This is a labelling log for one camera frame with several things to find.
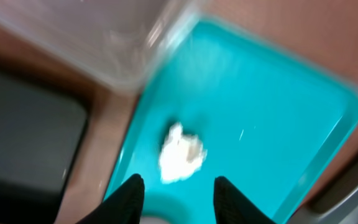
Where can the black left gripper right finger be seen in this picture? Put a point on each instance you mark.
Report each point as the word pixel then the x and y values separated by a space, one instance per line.
pixel 231 206

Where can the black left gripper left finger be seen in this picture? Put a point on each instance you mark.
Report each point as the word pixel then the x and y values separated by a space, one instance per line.
pixel 124 206

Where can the white bowl with leftovers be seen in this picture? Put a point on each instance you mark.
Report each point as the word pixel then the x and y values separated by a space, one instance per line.
pixel 152 220

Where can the white napkin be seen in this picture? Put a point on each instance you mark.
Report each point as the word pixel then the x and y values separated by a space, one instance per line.
pixel 181 156

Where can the grey dishwasher rack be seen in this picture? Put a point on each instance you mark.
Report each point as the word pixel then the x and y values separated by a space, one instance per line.
pixel 337 203

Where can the teal serving tray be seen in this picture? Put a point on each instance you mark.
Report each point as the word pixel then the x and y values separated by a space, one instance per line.
pixel 270 122

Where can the black plastic tray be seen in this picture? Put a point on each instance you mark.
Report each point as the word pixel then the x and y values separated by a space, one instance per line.
pixel 41 129

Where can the clear plastic bin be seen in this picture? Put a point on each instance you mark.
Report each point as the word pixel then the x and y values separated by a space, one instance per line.
pixel 119 43

